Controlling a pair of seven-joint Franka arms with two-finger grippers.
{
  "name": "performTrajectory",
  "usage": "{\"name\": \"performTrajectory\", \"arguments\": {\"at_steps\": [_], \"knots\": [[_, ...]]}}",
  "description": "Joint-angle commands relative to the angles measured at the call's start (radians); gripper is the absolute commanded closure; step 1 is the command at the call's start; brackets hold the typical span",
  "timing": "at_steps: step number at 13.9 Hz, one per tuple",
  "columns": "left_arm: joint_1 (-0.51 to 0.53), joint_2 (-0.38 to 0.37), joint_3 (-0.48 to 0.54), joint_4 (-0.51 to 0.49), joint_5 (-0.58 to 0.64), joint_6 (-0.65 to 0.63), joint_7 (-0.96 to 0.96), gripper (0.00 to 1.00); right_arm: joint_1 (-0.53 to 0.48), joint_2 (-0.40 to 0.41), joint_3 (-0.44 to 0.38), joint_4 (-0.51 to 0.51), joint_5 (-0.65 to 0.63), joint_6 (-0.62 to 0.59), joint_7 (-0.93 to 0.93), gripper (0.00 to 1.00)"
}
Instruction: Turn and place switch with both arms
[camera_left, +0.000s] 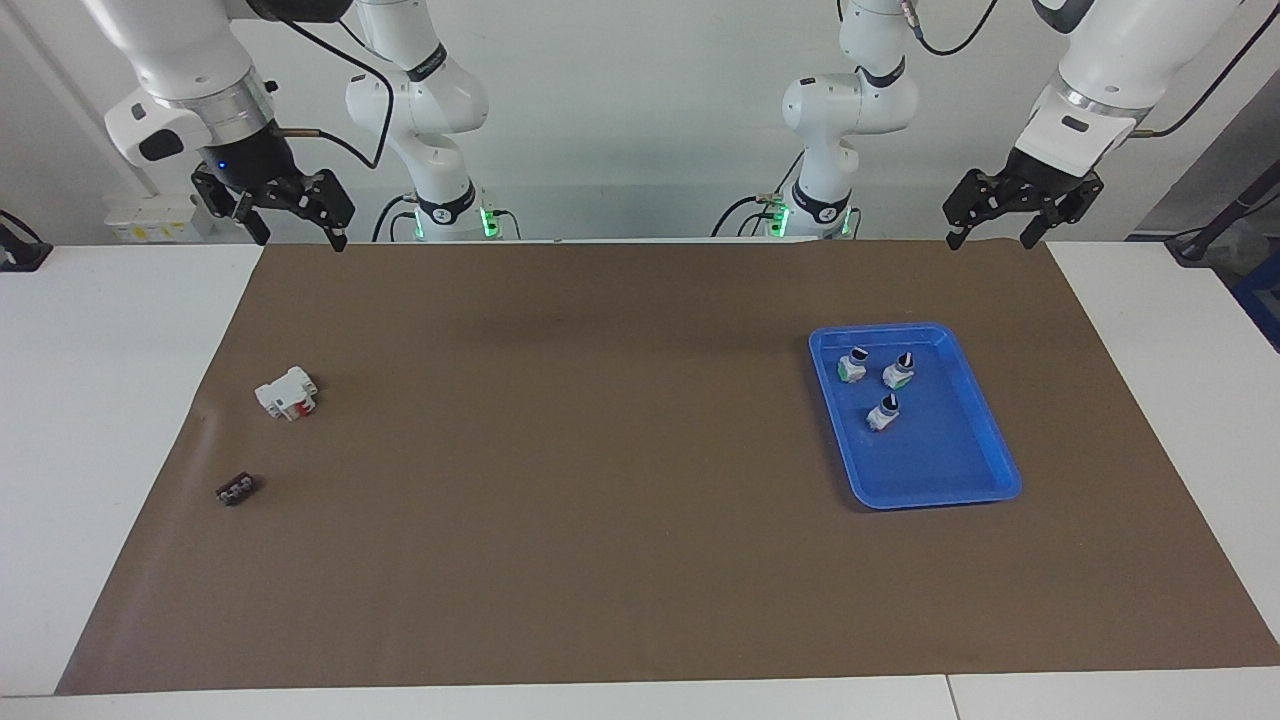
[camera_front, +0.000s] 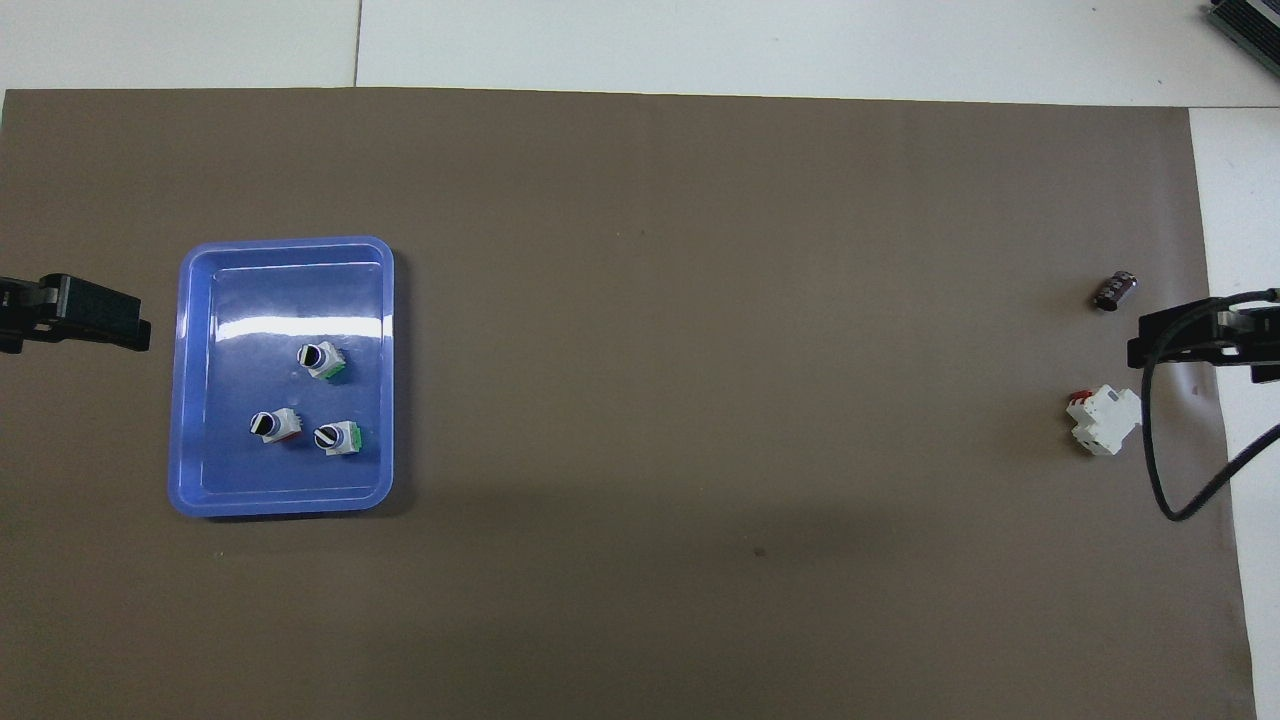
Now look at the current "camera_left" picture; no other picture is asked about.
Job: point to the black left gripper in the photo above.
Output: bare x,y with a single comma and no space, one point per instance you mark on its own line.
1045,180

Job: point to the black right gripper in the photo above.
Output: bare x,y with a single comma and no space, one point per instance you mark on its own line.
255,170

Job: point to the selector switch light green base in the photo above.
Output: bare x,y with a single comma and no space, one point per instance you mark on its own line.
883,414

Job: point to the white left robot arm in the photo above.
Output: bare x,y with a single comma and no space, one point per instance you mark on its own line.
850,110

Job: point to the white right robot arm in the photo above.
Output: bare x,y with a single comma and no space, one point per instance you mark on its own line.
430,100

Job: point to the white circuit breaker red lever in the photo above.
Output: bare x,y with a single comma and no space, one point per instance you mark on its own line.
285,393

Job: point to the black stand pole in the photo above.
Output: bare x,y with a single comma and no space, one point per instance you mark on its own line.
1225,215

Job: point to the blue crate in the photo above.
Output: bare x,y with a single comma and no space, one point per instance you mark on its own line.
1260,300

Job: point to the black clamp device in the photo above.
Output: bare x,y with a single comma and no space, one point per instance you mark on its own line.
20,250

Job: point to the blue plastic tray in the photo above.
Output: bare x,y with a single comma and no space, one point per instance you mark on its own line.
940,460

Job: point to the small dark terminal block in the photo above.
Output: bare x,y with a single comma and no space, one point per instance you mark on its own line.
237,490

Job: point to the brown table mat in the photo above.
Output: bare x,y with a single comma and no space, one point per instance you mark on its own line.
600,500

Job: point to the white wall socket box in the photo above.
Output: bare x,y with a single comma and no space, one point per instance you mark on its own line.
155,218

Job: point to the white selector switch, right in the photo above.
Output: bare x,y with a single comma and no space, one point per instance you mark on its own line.
898,374

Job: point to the selector switch dark green base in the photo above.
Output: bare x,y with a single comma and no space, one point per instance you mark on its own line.
853,366

